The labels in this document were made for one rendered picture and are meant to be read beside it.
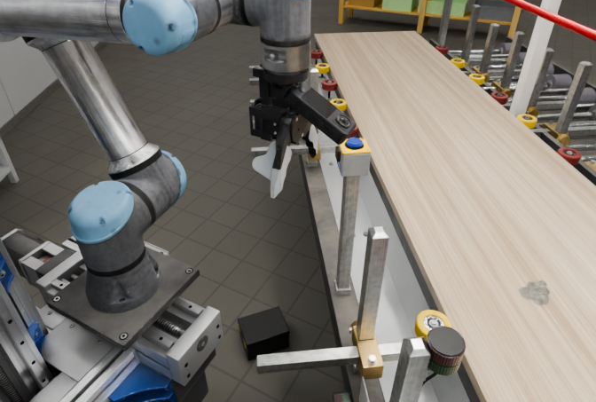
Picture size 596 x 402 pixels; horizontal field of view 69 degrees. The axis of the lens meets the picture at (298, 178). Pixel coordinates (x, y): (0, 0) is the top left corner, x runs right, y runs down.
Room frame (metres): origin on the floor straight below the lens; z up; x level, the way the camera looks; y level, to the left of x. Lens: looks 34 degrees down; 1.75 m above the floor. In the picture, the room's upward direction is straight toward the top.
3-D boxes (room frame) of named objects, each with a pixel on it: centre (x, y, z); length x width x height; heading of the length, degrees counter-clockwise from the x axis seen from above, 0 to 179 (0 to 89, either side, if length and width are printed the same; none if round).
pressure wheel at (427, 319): (0.65, -0.32, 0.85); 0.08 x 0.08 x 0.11
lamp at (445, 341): (0.43, -0.24, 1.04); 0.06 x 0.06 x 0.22; 6
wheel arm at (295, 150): (1.63, -0.02, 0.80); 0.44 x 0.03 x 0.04; 96
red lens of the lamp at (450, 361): (0.43, -0.24, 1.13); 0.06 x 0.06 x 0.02
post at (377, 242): (0.68, -0.17, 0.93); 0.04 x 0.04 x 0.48; 6
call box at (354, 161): (0.93, -0.14, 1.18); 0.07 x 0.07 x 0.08; 6
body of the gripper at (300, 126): (0.66, 0.03, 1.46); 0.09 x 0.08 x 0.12; 62
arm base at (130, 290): (0.65, 0.37, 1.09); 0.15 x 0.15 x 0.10
